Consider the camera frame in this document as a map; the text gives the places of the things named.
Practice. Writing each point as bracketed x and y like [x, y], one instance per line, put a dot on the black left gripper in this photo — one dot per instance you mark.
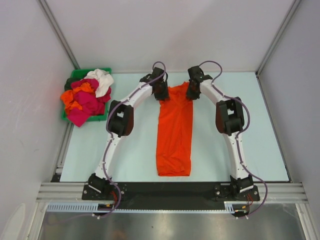
[164, 95]

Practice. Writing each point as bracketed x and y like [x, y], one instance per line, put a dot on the slotted grey cable duct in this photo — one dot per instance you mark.
[104, 208]

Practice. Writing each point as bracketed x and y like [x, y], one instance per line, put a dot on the aluminium frame rail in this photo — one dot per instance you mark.
[279, 192]

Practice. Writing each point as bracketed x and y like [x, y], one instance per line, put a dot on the magenta t-shirt in bin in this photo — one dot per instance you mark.
[93, 108]

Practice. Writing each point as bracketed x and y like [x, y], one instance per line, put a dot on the green plastic bin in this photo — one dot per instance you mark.
[81, 73]

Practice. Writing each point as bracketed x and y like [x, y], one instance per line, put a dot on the white t-shirt in bin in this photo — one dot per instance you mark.
[104, 79]

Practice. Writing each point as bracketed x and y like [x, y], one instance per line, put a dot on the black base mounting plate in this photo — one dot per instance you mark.
[172, 194]

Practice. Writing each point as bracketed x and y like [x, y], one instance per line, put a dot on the dark green t-shirt in bin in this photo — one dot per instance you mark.
[69, 82]

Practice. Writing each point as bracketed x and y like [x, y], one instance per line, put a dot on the orange t-shirt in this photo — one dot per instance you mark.
[68, 97]
[174, 134]

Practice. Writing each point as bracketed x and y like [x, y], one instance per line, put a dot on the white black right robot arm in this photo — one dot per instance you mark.
[229, 121]

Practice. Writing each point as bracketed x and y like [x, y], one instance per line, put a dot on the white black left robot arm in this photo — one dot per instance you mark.
[119, 125]

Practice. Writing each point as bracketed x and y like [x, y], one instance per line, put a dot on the orange t-shirt in bin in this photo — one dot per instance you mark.
[68, 97]

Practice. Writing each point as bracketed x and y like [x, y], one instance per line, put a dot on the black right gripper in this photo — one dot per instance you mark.
[190, 95]

